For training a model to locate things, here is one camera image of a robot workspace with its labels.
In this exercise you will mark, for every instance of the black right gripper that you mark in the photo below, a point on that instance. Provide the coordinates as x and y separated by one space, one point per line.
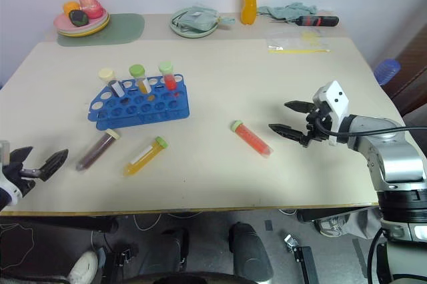
317 130

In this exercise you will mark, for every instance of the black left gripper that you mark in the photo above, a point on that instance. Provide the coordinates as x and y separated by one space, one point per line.
16 174

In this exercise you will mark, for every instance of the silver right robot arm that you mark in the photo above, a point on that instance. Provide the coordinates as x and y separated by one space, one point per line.
397 160

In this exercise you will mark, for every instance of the red tube with green cap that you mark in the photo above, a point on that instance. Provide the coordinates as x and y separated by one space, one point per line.
168 75
251 139

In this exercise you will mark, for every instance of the dark tube with cream cap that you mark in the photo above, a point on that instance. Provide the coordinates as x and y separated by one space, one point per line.
111 82
96 150

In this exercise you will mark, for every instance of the yellow tube with green cap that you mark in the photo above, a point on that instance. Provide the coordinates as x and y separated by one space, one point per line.
141 79
143 159

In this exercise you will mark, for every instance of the blue test tube rack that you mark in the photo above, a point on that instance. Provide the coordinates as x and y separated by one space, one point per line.
146 114

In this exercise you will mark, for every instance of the yellow thin stick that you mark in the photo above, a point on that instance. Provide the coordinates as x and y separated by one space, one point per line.
300 51

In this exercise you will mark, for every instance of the clear plastic bag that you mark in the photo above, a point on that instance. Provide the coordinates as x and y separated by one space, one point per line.
293 40

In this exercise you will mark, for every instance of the black and red screwdriver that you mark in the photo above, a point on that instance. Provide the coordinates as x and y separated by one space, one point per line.
317 20

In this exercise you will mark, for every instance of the blue ribbed container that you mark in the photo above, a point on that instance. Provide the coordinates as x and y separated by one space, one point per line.
387 70

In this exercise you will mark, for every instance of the teal crumpled cloth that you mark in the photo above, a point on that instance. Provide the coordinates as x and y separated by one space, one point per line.
287 10

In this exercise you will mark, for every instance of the grey sneaker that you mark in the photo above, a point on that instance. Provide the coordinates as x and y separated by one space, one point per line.
332 225

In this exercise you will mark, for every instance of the brown wooden furniture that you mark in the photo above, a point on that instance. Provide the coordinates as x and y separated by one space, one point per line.
413 70

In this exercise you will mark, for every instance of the green plate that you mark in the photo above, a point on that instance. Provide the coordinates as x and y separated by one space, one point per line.
187 33

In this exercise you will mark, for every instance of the dark rounded robot foot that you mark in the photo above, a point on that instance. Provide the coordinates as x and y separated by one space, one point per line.
250 254

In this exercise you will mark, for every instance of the stack of pastel plates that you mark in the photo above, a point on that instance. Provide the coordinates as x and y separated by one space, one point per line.
95 27

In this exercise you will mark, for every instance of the dark toy fruit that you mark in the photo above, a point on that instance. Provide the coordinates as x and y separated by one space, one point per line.
78 17

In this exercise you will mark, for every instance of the orange toy fruit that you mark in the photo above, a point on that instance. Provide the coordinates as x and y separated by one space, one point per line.
71 7

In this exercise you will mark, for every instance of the green placemat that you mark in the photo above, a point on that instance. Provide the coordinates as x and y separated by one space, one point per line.
126 27

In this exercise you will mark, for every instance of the pink toy fruit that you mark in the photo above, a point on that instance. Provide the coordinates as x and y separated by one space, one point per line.
90 6

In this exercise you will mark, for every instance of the grey robot torso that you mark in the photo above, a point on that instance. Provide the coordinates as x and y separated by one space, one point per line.
403 260

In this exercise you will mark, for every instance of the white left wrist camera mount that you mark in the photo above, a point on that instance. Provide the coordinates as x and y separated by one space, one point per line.
12 194

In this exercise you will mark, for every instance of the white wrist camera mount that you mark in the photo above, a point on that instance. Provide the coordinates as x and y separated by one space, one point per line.
12 194
337 97

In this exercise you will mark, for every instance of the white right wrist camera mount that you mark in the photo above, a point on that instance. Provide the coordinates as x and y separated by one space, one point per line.
337 97

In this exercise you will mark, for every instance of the black metal bracket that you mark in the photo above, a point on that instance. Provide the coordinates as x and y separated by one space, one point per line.
305 260

